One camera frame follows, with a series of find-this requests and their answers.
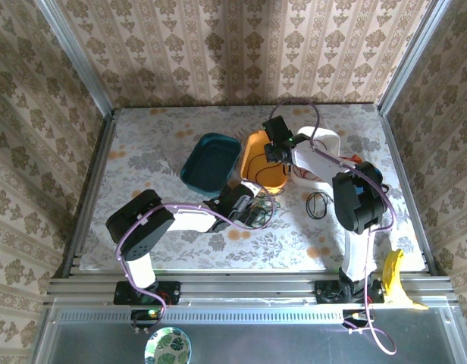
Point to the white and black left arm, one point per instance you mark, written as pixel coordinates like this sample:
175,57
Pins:
142,223

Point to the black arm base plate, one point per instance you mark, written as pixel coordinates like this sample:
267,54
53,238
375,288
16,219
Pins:
326,292
169,292

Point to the red plastic object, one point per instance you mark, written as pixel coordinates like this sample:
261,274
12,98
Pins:
354,159

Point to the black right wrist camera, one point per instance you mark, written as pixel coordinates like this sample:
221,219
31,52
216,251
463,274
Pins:
278,129

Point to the aluminium front rail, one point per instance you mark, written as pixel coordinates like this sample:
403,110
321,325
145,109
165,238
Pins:
237,288

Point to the teal plastic bin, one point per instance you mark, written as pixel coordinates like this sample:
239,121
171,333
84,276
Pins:
209,163

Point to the aluminium side rail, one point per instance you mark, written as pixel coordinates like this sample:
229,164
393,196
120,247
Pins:
408,189
93,182

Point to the white plastic bin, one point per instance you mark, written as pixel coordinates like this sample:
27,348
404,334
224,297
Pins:
324,140

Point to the yellow banana-shaped object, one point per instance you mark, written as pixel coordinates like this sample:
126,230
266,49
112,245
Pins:
393,273

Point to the blue round object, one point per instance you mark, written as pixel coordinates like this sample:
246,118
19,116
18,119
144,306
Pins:
376,175

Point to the aluminium frame post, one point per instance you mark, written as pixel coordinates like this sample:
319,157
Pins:
411,57
78,60

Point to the orange plastic bin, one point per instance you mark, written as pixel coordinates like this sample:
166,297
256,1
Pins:
256,151

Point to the leaf pattern bowl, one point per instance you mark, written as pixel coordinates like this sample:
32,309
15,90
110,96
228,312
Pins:
167,346

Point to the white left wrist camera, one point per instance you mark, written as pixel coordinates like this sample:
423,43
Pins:
249,188

